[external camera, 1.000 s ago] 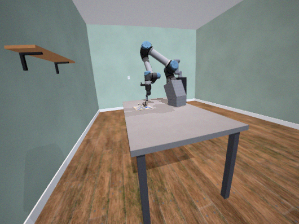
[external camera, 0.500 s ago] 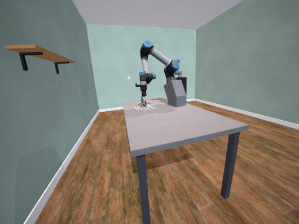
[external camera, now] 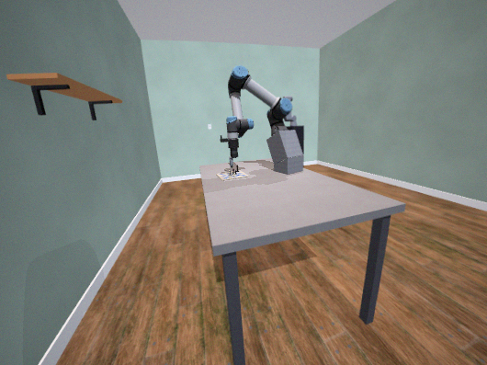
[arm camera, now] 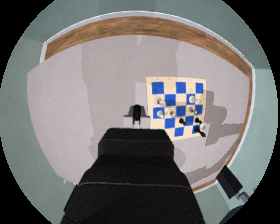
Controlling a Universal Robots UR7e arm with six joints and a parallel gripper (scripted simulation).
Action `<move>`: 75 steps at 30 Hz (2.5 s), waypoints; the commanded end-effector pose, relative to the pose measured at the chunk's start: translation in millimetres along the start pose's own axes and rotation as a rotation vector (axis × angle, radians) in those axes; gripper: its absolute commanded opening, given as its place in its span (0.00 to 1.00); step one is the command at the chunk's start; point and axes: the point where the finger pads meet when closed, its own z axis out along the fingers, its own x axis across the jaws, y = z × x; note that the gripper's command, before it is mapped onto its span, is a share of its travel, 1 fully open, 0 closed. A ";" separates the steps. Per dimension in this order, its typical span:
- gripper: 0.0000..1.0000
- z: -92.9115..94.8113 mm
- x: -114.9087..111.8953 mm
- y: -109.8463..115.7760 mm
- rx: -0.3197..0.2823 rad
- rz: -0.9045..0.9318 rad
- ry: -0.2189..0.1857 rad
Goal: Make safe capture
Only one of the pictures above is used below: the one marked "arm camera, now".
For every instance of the blue and cream chessboard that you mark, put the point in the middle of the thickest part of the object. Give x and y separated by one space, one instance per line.
175 91

